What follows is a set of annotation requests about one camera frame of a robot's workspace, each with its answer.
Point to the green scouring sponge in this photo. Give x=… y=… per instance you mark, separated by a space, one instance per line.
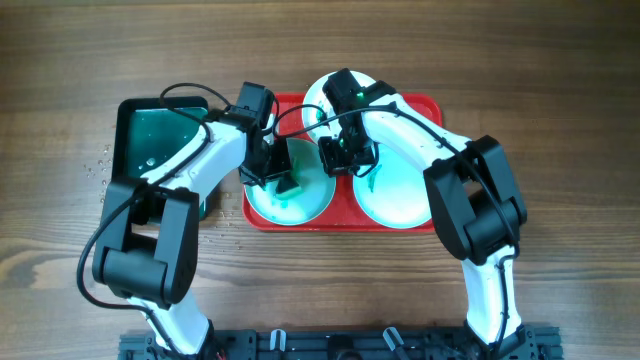
x=288 y=186

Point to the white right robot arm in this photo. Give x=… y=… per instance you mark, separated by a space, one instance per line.
x=476 y=206

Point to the black water tray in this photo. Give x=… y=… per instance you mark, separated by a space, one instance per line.
x=149 y=134

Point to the white plate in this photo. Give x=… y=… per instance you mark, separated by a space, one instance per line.
x=316 y=194
x=315 y=97
x=393 y=193

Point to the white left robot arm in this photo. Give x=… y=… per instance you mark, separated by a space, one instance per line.
x=145 y=249

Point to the white plate top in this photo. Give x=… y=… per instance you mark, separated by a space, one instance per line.
x=315 y=97

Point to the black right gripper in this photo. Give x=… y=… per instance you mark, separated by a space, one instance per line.
x=335 y=167

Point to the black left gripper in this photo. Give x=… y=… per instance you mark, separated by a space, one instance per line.
x=282 y=162

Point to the red plastic tray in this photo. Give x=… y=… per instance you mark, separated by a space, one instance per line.
x=343 y=213

